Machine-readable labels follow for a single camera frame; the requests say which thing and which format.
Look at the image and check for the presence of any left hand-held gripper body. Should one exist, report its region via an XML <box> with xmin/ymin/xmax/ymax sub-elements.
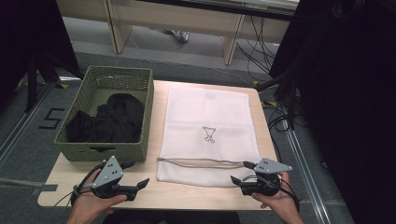
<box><xmin>92</xmin><ymin>156</ymin><xmax>138</xmax><ymax>202</ymax></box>

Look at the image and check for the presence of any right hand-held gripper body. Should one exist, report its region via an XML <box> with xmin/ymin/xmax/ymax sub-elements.
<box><xmin>241</xmin><ymin>158</ymin><xmax>293</xmax><ymax>197</ymax></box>

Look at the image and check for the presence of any black cloth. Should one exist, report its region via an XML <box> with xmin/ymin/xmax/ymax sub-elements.
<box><xmin>65</xmin><ymin>92</ymin><xmax>146</xmax><ymax>145</ymax></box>

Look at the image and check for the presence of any white mesh laundry bag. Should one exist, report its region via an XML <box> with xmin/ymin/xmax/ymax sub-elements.
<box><xmin>156</xmin><ymin>85</ymin><xmax>262</xmax><ymax>188</ymax></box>

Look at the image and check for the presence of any green woven basket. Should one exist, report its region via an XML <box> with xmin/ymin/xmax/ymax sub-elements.
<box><xmin>54</xmin><ymin>64</ymin><xmax>155</xmax><ymax>162</ymax></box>

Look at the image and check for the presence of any person's left hand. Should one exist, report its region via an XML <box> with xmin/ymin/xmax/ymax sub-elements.
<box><xmin>69</xmin><ymin>170</ymin><xmax>128</xmax><ymax>218</ymax></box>

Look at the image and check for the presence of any person's right hand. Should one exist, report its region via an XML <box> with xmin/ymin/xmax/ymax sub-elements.
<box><xmin>251</xmin><ymin>172</ymin><xmax>300</xmax><ymax>218</ymax></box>

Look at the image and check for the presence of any black metal stand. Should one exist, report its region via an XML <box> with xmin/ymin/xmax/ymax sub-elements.
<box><xmin>23</xmin><ymin>50</ymin><xmax>86</xmax><ymax>114</ymax></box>
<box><xmin>256</xmin><ymin>72</ymin><xmax>297</xmax><ymax>131</ymax></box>

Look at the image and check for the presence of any grey flat bar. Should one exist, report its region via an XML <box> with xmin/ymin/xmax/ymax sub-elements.
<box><xmin>0</xmin><ymin>176</ymin><xmax>59</xmax><ymax>197</ymax></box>

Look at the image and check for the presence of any black curtain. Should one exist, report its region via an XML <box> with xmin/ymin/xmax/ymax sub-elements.
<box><xmin>269</xmin><ymin>0</ymin><xmax>396</xmax><ymax>224</ymax></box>
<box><xmin>0</xmin><ymin>0</ymin><xmax>80</xmax><ymax>108</ymax></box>

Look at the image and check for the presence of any light wooden desk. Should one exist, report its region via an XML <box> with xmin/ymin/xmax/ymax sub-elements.
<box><xmin>55</xmin><ymin>0</ymin><xmax>301</xmax><ymax>66</ymax></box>

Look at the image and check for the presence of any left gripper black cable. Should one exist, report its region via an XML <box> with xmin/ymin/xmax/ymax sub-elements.
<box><xmin>54</xmin><ymin>161</ymin><xmax>107</xmax><ymax>208</ymax></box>

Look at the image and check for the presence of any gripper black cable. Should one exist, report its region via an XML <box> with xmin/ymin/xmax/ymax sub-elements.
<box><xmin>279</xmin><ymin>177</ymin><xmax>302</xmax><ymax>213</ymax></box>
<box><xmin>54</xmin><ymin>161</ymin><xmax>107</xmax><ymax>208</ymax></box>

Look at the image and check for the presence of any metal floor rail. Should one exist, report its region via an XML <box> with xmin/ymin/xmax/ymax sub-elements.
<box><xmin>280</xmin><ymin>118</ymin><xmax>332</xmax><ymax>224</ymax></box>
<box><xmin>0</xmin><ymin>83</ymin><xmax>54</xmax><ymax>167</ymax></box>

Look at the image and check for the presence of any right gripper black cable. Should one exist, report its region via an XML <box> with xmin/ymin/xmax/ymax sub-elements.
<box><xmin>279</xmin><ymin>177</ymin><xmax>302</xmax><ymax>213</ymax></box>

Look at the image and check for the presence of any beige drawstring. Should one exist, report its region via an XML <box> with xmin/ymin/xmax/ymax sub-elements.
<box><xmin>157</xmin><ymin>157</ymin><xmax>248</xmax><ymax>169</ymax></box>

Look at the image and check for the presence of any black floor cables bundle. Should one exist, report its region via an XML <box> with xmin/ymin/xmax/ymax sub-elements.
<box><xmin>262</xmin><ymin>98</ymin><xmax>293</xmax><ymax>163</ymax></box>
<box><xmin>235</xmin><ymin>14</ymin><xmax>281</xmax><ymax>82</ymax></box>

